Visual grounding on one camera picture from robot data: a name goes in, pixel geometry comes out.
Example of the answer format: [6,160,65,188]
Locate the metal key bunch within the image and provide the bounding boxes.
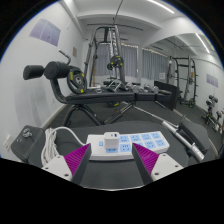
[16,128,34,143]

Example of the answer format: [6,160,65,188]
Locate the white ceiling light strip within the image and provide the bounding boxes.
[146,0,176,14]
[194,32,211,54]

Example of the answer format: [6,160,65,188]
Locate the purple wall poster pair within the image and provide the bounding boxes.
[205,73,219,88]

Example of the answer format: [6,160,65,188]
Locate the black upright board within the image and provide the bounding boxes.
[153,79,179,111]

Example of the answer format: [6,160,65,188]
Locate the black dumbbell rack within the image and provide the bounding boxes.
[203,94,224,134]

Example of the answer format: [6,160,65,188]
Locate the black weight bench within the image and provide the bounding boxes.
[22,60,173,128]

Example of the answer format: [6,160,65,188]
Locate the grey smith machine rack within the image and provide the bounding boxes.
[83,23,128,89]

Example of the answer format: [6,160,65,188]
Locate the black power rack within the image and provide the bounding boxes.
[166,54,199,109]

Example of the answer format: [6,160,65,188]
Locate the black weight plate yellow marks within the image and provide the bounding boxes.
[66,67,88,95]
[106,54,124,71]

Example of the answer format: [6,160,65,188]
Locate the silver barbell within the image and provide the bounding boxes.
[133,105,205,161]

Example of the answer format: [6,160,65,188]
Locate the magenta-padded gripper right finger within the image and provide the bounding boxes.
[131,143,184,186]

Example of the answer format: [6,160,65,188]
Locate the white coiled power cable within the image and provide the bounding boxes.
[40,126,88,168]

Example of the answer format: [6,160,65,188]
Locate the white power strip blue sockets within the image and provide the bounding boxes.
[86,130,169,162]

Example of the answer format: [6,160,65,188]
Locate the white charger block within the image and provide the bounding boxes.
[103,131,121,151]

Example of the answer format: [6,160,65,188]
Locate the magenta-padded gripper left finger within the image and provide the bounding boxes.
[41,143,93,186]

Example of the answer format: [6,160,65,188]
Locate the silver dumbbell group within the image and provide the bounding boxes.
[126,83,161,95]

